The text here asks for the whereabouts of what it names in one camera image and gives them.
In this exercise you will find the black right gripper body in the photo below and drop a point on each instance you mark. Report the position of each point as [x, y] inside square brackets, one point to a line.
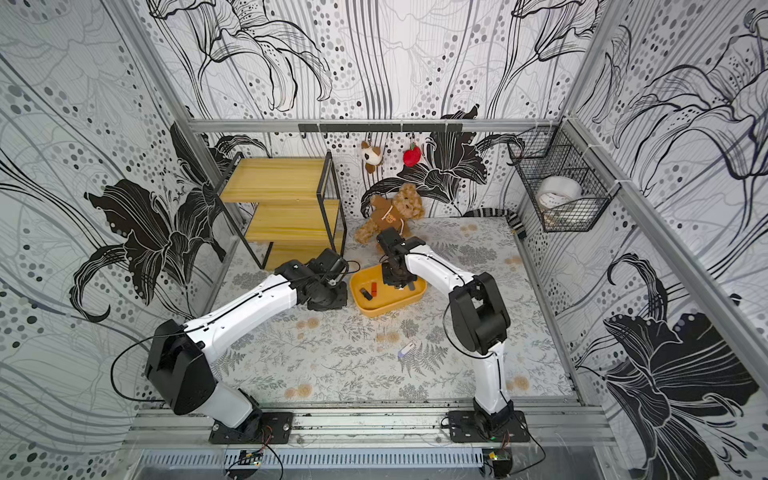
[398, 275]

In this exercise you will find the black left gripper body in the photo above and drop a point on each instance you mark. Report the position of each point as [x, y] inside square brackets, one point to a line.
[328, 296]

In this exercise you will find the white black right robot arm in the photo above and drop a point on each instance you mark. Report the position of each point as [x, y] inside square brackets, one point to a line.
[478, 314]

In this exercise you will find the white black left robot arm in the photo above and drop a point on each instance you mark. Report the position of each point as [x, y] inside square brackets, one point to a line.
[180, 356]

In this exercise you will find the yellow plastic storage box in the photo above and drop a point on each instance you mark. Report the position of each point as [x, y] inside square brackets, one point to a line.
[388, 298]

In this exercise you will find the brown teddy bear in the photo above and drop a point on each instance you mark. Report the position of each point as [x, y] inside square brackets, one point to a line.
[392, 213]

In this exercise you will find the striped black white plush tail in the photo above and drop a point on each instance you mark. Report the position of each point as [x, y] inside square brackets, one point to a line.
[512, 219]

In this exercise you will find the red hanging strawberry plush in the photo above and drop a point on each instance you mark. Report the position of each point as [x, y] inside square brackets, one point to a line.
[412, 156]

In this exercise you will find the small hanging dog plush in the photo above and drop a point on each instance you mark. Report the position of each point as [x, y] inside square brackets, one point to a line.
[371, 156]

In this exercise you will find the white tape roll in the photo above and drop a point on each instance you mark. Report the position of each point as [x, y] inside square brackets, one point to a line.
[556, 191]

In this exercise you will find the small green circuit board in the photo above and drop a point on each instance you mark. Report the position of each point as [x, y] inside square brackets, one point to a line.
[251, 459]

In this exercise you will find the wooden shelf black metal frame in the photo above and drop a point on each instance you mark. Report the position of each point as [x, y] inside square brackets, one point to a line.
[298, 211]

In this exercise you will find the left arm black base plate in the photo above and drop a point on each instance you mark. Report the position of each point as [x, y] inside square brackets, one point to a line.
[260, 427]

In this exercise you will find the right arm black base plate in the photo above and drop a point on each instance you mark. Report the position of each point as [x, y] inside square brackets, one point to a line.
[475, 427]

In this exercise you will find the black wire wall basket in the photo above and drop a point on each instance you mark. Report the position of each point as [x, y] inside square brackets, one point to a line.
[551, 151]

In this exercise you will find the white slotted cable duct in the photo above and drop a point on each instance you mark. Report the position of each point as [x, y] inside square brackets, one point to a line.
[306, 458]

